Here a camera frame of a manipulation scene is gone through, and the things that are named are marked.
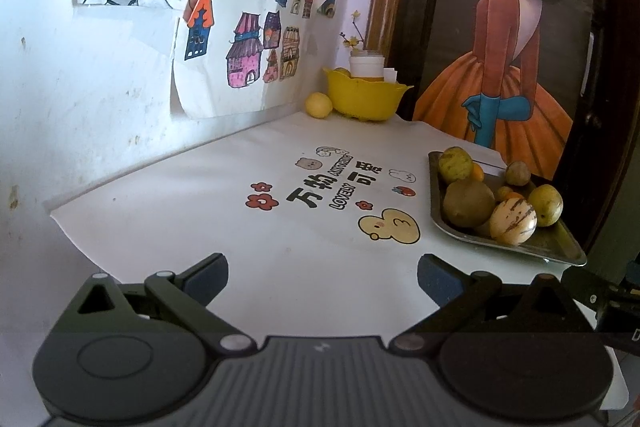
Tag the small yellow-green fruit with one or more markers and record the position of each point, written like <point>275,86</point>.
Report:
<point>478,172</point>

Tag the wall poster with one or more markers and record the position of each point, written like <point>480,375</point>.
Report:
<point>505,37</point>

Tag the coloured houses drawing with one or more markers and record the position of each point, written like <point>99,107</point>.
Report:
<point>210,87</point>

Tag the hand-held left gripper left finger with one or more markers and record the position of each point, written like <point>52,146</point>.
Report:
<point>207,279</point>

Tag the yellow plastic bowl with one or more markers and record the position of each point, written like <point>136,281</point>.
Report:
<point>367,102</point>

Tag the yellow fruit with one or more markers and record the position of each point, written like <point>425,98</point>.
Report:
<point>341,72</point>

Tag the yellow lemon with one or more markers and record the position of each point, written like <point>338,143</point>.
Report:
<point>318,105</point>

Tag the white cup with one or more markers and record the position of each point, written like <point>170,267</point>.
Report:
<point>365,64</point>

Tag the large striped pepino melon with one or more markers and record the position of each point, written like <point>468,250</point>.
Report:
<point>512,221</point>

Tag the small orange tangerine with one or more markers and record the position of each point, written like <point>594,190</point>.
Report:
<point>505,193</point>

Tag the metal tray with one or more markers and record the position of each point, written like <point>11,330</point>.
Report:
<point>555,247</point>

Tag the yellow flower sprig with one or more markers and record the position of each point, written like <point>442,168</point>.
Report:
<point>353,39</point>

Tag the large brown passion fruit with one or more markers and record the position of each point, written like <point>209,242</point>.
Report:
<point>468,203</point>

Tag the round green passion fruit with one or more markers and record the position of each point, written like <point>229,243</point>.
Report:
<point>545,204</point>

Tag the white folded paper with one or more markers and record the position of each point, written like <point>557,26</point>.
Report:
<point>390,74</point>

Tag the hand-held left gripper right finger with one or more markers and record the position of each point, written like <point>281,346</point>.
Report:
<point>440,282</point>

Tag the white printed table mat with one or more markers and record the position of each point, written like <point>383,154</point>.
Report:
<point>250,257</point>

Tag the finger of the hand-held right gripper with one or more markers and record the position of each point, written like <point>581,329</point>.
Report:
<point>582,284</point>

